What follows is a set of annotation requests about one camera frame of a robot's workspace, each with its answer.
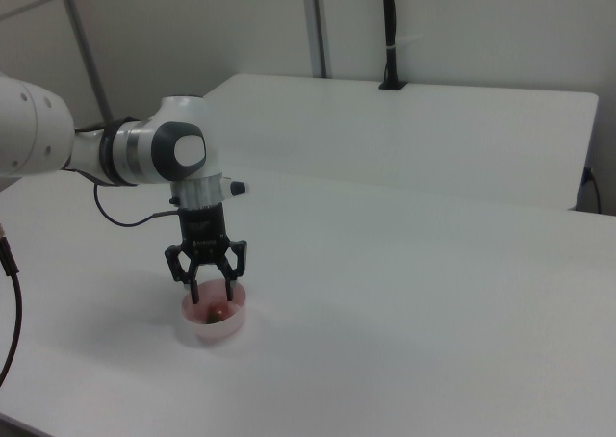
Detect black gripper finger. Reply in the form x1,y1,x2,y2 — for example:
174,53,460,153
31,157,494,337
215,238,249,304
163,243,202,306

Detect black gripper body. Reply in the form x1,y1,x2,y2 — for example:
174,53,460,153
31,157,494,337
177,204,230,266

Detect pink plastic bowl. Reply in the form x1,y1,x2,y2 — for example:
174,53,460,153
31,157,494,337
179,278,248,341

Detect white wrist adapter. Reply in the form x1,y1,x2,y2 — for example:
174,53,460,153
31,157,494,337
168,172,249,213

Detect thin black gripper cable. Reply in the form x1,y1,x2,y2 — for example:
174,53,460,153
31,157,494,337
92,180,183,228

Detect dark hanging cable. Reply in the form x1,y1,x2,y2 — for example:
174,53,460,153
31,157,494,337
0,222,24,388

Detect grey metal partition post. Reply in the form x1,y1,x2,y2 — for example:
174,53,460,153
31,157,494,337
300,0,334,79
60,0,115,126

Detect black camera pole with base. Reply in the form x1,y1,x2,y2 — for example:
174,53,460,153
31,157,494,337
377,0,409,91

